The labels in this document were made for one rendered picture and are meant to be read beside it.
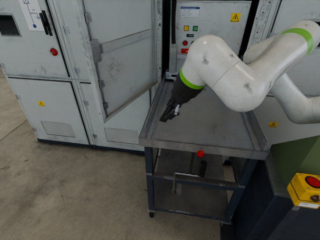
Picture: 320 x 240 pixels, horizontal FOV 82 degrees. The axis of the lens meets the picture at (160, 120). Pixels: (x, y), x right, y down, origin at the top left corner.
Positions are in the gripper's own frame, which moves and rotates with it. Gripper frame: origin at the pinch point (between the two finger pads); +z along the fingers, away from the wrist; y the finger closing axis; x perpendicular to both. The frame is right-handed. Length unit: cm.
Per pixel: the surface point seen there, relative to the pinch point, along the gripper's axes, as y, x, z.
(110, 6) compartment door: 46, 36, -9
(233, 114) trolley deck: 22, -45, 12
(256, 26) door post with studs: 74, -47, -14
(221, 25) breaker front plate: 78, -29, -4
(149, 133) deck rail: 0.2, 1.7, 19.4
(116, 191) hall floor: -18, 4, 111
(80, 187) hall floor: -19, 36, 123
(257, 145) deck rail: -1.4, -47.2, -0.3
